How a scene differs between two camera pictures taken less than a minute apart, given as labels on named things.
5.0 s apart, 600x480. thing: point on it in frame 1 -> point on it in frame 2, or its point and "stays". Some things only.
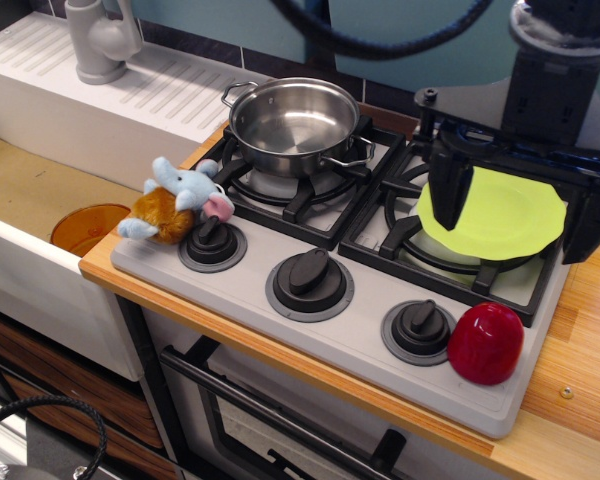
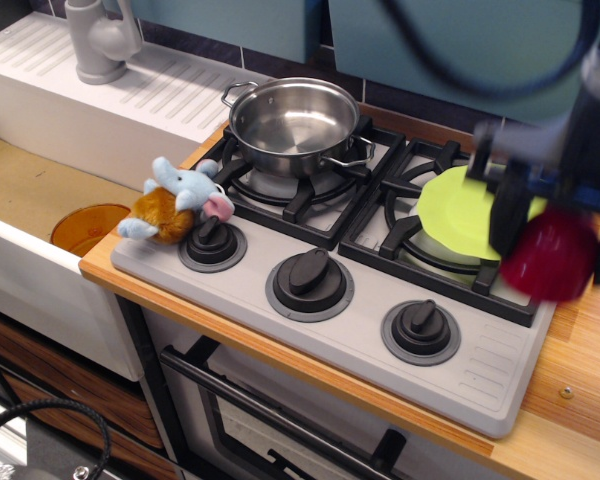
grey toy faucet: (103, 44) stays
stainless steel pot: (291, 127) stays
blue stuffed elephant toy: (167, 209) stays
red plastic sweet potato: (485, 343) -> (553, 257)
